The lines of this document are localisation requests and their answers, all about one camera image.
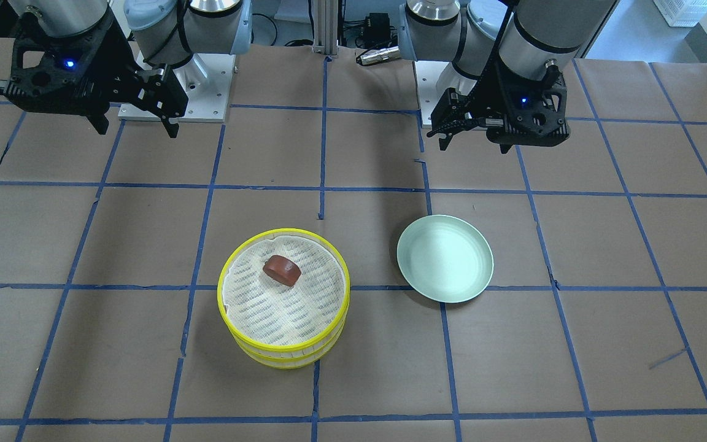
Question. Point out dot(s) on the aluminium frame post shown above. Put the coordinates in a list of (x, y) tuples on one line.
[(326, 23)]

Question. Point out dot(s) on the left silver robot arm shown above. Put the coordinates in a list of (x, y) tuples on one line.
[(514, 52)]

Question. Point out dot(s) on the white plastic crate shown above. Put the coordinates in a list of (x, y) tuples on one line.
[(681, 14)]

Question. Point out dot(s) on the light green plate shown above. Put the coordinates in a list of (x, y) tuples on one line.
[(445, 258)]

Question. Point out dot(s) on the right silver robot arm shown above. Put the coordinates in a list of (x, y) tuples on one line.
[(170, 33)]

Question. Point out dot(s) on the silver cylindrical connector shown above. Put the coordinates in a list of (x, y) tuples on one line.
[(378, 56)]

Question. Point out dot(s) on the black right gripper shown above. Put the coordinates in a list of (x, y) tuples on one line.
[(116, 69)]

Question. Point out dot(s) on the brown steamed bun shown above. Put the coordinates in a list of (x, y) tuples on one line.
[(282, 270)]

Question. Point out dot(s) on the yellow top steamer layer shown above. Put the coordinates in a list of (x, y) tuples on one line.
[(275, 317)]

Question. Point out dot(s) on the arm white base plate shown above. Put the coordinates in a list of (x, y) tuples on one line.
[(427, 77), (207, 80)]

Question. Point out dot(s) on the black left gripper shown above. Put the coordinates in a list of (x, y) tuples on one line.
[(480, 100)]

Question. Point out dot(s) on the yellow steamer layer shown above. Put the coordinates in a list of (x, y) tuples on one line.
[(275, 317), (287, 360)]

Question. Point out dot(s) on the yellow bottom steamer layer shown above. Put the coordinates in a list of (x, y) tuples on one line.
[(287, 360)]

